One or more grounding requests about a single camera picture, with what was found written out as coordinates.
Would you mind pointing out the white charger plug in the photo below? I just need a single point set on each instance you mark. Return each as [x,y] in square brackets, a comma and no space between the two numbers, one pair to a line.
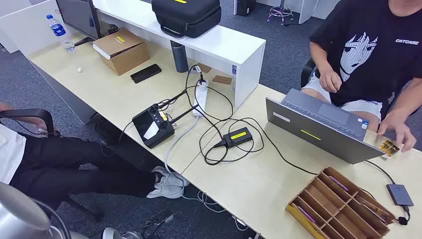
[196,69]

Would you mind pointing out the person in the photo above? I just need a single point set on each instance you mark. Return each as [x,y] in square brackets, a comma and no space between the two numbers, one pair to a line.
[66,165]
[372,66]

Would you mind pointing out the white sneaker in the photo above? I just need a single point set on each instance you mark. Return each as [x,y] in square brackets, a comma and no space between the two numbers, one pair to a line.
[166,191]
[174,179]

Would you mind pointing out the white desk shelf riser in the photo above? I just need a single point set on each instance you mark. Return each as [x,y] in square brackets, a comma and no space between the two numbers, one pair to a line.
[227,46]

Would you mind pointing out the person's right forearm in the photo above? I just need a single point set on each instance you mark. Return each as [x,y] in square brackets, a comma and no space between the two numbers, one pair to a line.
[319,57]

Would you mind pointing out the black glossy floor device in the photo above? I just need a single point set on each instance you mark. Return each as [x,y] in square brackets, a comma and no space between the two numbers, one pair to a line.
[160,219]

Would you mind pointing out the person's left forearm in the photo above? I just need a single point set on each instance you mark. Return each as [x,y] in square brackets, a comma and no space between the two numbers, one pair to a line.
[407,99]
[19,117]

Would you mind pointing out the purple edged key card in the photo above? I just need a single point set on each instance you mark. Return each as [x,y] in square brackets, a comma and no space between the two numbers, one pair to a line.
[339,183]
[306,214]

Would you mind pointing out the white power strip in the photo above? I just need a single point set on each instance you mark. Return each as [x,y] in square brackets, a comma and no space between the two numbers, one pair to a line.
[200,99]

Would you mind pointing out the white cabinet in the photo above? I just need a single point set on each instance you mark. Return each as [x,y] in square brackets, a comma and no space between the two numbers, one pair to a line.
[308,10]

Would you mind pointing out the brown cardboard piece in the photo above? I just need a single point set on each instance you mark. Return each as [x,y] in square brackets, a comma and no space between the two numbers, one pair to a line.
[222,80]
[205,68]

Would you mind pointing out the wooden card organizer tray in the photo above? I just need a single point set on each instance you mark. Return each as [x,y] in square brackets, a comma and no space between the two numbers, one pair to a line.
[333,201]

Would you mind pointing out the chrome stool base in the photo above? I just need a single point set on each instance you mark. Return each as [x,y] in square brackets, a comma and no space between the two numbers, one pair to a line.
[280,12]

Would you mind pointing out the brown patterned card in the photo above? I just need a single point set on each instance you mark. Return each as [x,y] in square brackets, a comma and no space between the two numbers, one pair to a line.
[372,208]

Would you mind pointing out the dark grey tumbler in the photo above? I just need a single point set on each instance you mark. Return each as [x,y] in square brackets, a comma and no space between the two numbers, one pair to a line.
[179,57]

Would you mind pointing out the black yellow-labelled power adapter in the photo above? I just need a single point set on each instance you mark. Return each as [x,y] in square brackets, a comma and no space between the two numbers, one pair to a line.
[237,136]

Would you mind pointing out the person's left hand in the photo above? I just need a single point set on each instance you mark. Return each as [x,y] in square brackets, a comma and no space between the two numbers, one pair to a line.
[400,127]

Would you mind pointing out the clear plastic water bottle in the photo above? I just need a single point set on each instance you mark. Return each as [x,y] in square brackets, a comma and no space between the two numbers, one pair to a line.
[61,33]

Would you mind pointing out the black computer monitor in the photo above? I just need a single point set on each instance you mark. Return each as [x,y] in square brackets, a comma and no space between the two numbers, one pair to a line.
[77,14]

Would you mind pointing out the brown cardboard box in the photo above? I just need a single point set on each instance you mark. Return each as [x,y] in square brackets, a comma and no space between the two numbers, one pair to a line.
[122,52]

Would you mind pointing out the black computer tower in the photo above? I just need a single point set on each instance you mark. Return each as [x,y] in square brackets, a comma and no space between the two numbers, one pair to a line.
[245,6]

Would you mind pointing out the grey laptop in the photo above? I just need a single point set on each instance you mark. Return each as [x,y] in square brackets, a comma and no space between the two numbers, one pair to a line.
[316,132]

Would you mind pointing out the white desk partition panel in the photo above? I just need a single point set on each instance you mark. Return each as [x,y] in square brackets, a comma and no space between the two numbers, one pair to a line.
[26,26]

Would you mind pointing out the black carrying case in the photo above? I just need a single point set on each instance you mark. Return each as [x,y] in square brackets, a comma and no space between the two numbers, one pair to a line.
[188,16]

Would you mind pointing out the person's right hand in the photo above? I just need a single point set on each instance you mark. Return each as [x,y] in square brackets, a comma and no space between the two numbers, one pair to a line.
[330,80]

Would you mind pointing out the black smartphone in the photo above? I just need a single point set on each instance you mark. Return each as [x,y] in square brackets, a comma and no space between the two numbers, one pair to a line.
[146,73]

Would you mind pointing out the black screen remote controller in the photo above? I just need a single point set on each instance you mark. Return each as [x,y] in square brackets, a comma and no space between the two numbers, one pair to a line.
[153,128]

